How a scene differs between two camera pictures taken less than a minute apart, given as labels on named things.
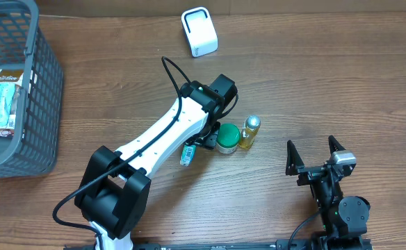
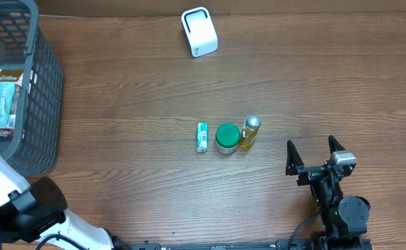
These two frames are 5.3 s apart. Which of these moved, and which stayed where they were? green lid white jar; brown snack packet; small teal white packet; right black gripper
Moved: small teal white packet
Stayed: brown snack packet; right black gripper; green lid white jar
